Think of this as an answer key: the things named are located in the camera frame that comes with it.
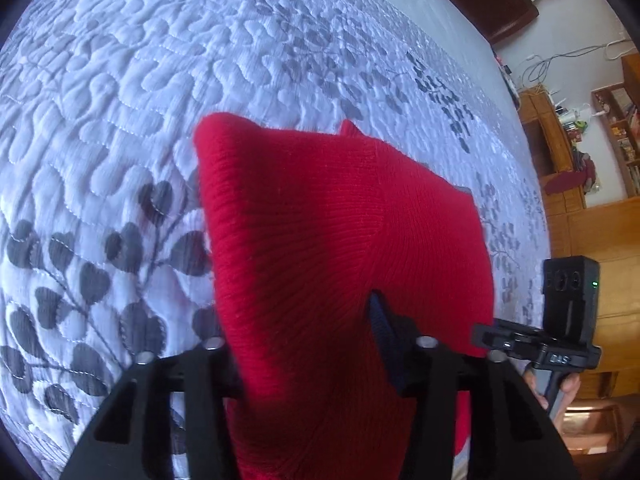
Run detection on red knit sweater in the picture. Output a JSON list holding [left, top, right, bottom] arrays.
[[194, 113, 495, 479]]

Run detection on person's right hand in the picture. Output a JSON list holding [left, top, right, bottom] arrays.
[[523, 370, 582, 434]]

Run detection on wooden desk cabinet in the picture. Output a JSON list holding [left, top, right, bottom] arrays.
[[516, 86, 640, 466]]

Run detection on dark red hanging cloth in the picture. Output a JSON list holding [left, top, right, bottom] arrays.
[[542, 157, 597, 195]]

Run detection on grey quilted bedspread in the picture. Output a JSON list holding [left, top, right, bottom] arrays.
[[1, 0, 550, 479]]

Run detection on black camera box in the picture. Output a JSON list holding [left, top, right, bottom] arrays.
[[542, 256, 600, 347]]

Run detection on wooden wall shelf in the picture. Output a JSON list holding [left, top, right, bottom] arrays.
[[591, 53, 639, 197]]

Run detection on white wall cables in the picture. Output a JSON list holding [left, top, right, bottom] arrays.
[[514, 34, 637, 86]]

